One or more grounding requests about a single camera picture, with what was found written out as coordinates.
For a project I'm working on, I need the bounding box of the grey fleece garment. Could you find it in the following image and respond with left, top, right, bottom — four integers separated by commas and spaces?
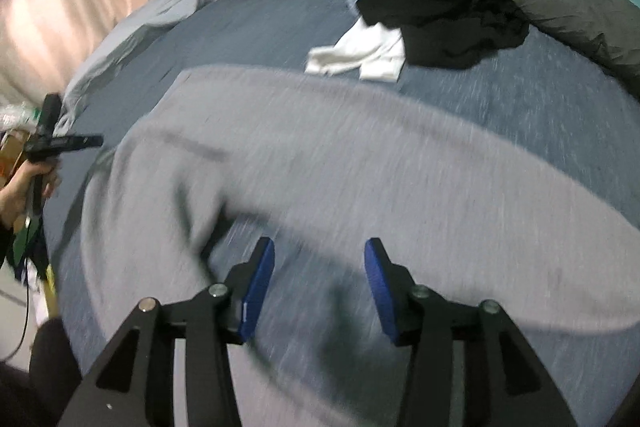
80, 64, 640, 427

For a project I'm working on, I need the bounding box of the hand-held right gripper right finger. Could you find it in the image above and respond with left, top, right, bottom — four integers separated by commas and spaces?
364, 237, 581, 427

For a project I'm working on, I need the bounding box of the light grey sheet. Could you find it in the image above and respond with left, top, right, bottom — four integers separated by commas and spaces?
55, 0, 228, 135

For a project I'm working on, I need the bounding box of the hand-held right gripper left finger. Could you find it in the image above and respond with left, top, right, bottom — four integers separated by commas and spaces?
57, 236, 276, 427

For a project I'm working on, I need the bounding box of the person's leg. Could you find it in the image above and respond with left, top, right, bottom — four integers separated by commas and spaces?
0, 317, 83, 427

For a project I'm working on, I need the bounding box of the cardboard box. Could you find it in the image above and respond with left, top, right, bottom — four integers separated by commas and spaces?
0, 129, 32, 192

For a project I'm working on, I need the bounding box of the plastic bag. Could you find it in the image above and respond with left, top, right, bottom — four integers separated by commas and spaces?
0, 104, 41, 132

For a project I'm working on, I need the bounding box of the crumpled white garment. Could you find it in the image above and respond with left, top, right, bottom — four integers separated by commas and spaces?
304, 16, 406, 82

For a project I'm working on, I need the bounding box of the person's left hand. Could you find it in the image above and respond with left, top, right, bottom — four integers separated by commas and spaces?
0, 159, 61, 233

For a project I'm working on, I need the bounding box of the crumpled black garment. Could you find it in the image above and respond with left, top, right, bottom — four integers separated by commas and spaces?
355, 0, 531, 70

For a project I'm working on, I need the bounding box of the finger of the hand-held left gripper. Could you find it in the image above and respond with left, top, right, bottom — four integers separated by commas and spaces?
52, 134, 104, 152

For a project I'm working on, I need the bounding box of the blue patterned bed cover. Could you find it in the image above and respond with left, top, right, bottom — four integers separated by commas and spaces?
42, 0, 640, 427

